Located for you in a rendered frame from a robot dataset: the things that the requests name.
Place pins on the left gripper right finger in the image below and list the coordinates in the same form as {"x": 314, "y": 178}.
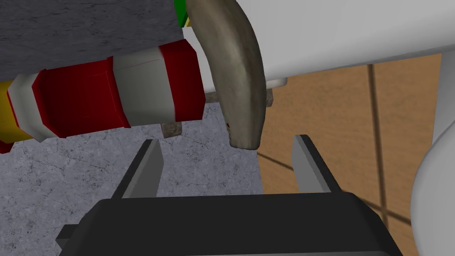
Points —
{"x": 309, "y": 170}

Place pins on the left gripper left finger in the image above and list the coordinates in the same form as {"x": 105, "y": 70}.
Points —
{"x": 142, "y": 174}

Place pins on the red white yellow bottle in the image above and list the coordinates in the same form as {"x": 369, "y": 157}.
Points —
{"x": 89, "y": 96}

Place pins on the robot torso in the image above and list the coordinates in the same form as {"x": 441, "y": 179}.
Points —
{"x": 439, "y": 199}

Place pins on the green and yellow box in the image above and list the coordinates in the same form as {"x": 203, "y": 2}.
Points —
{"x": 180, "y": 12}

